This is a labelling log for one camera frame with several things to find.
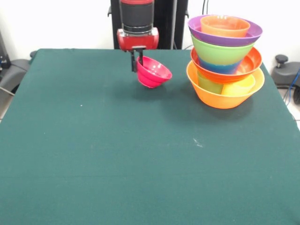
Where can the purple bowl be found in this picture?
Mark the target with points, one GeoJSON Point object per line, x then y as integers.
{"type": "Point", "coordinates": [225, 39]}

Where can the dark green table cloth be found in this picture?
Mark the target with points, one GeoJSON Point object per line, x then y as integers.
{"type": "Point", "coordinates": [145, 140]}

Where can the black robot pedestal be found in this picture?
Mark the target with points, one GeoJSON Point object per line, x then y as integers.
{"type": "Point", "coordinates": [168, 23]}

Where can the wide red bowl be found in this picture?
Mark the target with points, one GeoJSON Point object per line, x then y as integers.
{"type": "Point", "coordinates": [252, 63]}

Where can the pink bowl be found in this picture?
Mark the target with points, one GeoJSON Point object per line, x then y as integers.
{"type": "Point", "coordinates": [153, 73]}

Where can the green bowl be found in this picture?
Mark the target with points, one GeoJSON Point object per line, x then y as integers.
{"type": "Point", "coordinates": [218, 55]}

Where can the blue bowl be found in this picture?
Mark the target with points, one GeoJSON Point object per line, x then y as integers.
{"type": "Point", "coordinates": [218, 68]}

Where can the yellow cup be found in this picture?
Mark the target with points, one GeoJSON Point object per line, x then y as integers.
{"type": "Point", "coordinates": [237, 89]}

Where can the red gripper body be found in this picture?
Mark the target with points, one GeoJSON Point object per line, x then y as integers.
{"type": "Point", "coordinates": [138, 42]}

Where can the small orange bowl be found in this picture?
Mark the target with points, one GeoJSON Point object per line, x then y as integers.
{"type": "Point", "coordinates": [223, 27]}

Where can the large orange bowl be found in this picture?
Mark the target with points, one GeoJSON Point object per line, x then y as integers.
{"type": "Point", "coordinates": [225, 102]}

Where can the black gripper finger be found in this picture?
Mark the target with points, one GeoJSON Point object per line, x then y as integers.
{"type": "Point", "coordinates": [133, 62]}
{"type": "Point", "coordinates": [140, 57]}

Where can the green cup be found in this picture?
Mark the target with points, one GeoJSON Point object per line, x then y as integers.
{"type": "Point", "coordinates": [208, 86]}

